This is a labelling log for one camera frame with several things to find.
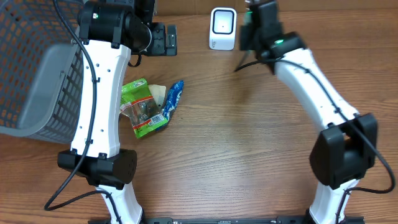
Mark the green clear snack bag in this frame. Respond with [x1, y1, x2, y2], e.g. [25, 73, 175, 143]
[120, 78, 168, 139]

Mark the white barcode scanner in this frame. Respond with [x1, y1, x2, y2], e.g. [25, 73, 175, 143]
[209, 7, 237, 50]

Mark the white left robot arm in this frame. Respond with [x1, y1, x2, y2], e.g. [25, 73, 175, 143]
[57, 1, 177, 223]

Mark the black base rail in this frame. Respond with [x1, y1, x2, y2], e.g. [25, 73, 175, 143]
[88, 216, 365, 224]

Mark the blue snack packet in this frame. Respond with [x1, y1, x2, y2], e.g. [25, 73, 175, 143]
[156, 80, 184, 131]

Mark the beige paper snack bag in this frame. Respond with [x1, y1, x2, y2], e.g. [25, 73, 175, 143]
[119, 84, 167, 118]

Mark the grey plastic mesh basket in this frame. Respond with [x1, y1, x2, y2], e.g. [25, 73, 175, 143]
[1, 0, 83, 144]

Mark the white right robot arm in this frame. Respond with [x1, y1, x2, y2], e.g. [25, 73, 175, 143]
[239, 1, 377, 223]

